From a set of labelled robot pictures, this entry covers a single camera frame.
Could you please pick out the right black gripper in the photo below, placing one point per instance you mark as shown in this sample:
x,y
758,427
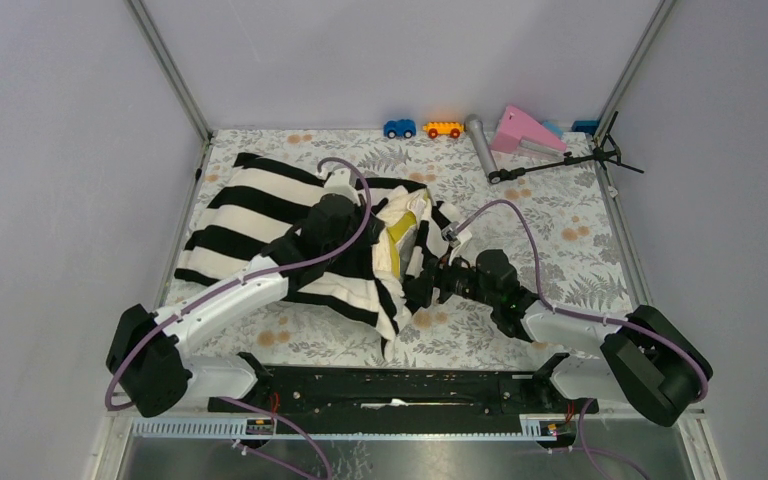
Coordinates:
x,y
437,275

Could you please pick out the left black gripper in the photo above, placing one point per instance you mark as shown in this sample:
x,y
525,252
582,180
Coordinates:
x,y
368,240

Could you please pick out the yellow white pillow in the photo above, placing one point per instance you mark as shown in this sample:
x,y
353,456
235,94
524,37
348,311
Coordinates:
x,y
401,212

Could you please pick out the black white striped pillowcase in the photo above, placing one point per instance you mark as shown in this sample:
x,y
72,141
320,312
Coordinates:
x,y
263,199

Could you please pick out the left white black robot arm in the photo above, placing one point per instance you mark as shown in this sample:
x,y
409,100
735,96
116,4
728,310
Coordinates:
x,y
151,356

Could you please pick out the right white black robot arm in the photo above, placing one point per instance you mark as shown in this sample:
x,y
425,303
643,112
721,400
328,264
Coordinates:
x,y
642,359

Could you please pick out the blue toy car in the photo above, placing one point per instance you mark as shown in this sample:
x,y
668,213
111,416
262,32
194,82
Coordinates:
x,y
401,128

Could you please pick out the orange yellow toy car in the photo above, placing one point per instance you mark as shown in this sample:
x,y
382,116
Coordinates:
x,y
449,129

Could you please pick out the floral patterned table mat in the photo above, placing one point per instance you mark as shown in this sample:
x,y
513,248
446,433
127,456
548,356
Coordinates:
x,y
553,225

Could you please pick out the grey microphone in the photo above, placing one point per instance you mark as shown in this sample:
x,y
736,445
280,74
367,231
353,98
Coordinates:
x,y
475,132

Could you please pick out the pink triangular block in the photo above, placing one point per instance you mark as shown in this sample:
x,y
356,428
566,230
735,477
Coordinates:
x,y
516,128

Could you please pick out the light blue block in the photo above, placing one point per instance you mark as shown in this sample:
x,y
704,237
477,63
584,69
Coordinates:
x,y
555,129

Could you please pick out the dark blue block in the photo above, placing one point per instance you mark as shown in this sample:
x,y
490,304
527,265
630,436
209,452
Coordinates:
x,y
589,127

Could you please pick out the black mini tripod stand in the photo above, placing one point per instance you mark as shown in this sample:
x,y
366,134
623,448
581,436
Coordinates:
x,y
605,151

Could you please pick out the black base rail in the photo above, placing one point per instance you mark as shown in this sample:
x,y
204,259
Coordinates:
x,y
337,400

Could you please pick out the left aluminium frame post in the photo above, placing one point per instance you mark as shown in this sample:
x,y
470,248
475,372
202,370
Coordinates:
x,y
160,51

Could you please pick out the aluminium frame post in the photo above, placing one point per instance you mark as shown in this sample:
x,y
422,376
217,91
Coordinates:
x,y
160,51
654,26

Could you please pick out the right aluminium frame post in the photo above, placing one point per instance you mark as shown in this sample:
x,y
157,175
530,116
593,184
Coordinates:
x,y
654,26

